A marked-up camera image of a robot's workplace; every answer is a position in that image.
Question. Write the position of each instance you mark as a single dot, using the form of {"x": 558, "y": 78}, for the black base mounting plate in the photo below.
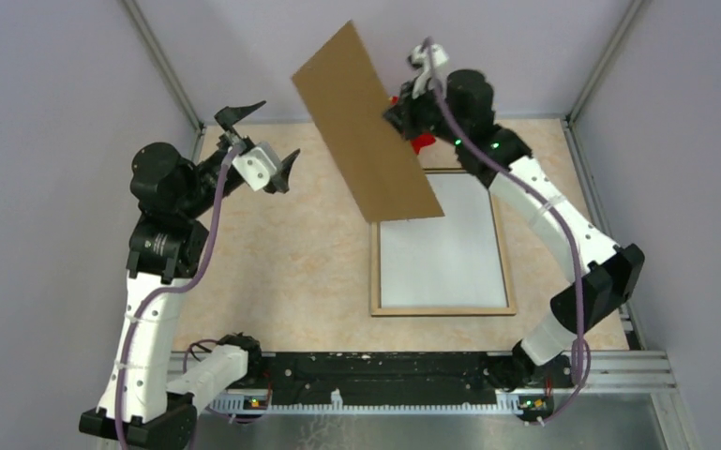
{"x": 397, "y": 379}

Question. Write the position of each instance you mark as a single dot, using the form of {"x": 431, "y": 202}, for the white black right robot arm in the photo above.
{"x": 602, "y": 274}

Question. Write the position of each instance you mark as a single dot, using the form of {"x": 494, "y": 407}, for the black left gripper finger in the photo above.
{"x": 228, "y": 116}
{"x": 279, "y": 181}

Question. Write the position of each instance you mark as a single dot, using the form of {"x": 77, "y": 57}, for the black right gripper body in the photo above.
{"x": 424, "y": 114}

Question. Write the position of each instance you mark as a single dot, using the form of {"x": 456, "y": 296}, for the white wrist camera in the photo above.
{"x": 427, "y": 59}
{"x": 258, "y": 164}

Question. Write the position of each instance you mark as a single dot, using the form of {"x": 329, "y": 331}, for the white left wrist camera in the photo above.
{"x": 258, "y": 164}

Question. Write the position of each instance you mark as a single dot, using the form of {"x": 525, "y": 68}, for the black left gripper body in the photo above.
{"x": 212, "y": 172}

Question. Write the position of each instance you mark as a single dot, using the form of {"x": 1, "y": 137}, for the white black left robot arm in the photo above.
{"x": 170, "y": 249}

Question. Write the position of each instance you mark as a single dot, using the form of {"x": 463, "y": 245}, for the landscape photo print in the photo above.
{"x": 447, "y": 254}

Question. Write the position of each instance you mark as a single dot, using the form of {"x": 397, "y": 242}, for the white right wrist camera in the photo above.
{"x": 427, "y": 59}

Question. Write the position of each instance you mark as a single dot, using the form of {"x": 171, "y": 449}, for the crumpled red cloth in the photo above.
{"x": 417, "y": 142}

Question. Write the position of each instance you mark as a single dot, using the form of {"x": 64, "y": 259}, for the light wooden picture frame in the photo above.
{"x": 434, "y": 312}

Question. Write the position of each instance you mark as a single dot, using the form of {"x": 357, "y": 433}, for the brown backing board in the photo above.
{"x": 345, "y": 100}

